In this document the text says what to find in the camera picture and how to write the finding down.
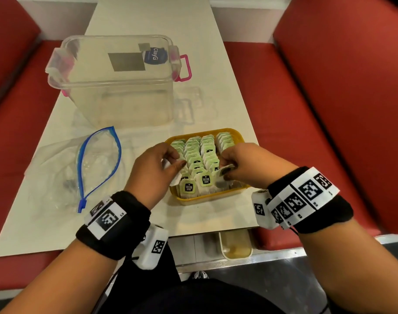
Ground black wristband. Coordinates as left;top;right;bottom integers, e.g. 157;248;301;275
266;166;354;234
76;191;152;261

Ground clear storage box pink handles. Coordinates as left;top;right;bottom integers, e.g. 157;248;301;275
45;34;193;128

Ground black right wristband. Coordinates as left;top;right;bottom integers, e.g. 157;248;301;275
266;166;354;234

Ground red bench seat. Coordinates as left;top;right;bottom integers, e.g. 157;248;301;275
0;0;62;291
223;0;398;251

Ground person's left forearm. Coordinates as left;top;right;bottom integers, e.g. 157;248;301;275
1;238;118;314

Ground rows of green-tagged tea bags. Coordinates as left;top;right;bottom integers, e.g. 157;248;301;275
169;132;236;197

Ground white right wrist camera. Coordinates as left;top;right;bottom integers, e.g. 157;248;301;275
251;189;279;230

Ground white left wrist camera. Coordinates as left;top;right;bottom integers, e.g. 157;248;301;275
132;224;169;270

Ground clear zip bag blue seal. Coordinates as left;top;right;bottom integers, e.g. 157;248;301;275
24;126;123;215

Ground yellow tray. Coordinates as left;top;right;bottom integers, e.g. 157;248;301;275
164;128;252;206

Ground black left wristband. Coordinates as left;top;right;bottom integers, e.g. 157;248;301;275
76;191;152;261

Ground yellow lid under table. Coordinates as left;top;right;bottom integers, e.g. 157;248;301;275
218;229;253;260

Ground person's black trousers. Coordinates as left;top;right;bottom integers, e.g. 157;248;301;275
99;242;284;314

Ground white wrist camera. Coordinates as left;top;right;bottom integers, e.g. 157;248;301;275
251;189;279;230
132;224;169;270

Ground person's right hand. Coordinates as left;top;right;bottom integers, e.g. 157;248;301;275
218;143;300;190

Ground person's left hand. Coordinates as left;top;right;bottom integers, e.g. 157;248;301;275
124;143;188;211

